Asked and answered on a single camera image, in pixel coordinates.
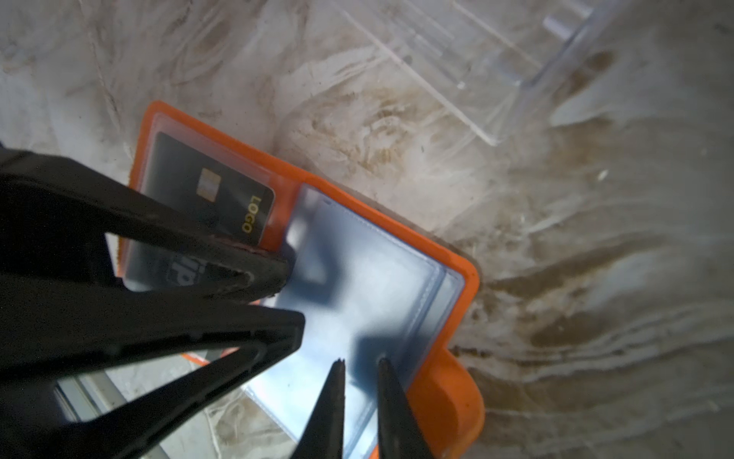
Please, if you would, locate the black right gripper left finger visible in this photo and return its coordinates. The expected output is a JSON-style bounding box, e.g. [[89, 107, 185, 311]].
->
[[291, 360, 346, 459]]

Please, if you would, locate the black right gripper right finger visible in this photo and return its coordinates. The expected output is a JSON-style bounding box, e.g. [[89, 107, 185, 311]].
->
[[378, 358, 434, 459]]

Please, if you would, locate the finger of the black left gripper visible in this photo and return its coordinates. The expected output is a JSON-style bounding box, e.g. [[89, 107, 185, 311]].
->
[[1, 275, 305, 458], [1, 148, 290, 301]]

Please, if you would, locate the black card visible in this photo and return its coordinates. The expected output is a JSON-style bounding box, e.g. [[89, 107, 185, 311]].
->
[[123, 133, 275, 291]]

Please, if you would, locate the orange card holder wallet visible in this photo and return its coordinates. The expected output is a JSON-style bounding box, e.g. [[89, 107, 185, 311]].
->
[[130, 101, 485, 458]]

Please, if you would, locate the clear acrylic card stand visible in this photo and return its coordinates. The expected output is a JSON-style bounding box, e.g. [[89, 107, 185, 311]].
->
[[334, 0, 627, 145]]

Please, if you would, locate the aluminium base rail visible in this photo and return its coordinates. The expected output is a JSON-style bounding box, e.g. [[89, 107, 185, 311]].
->
[[54, 372, 173, 459]]

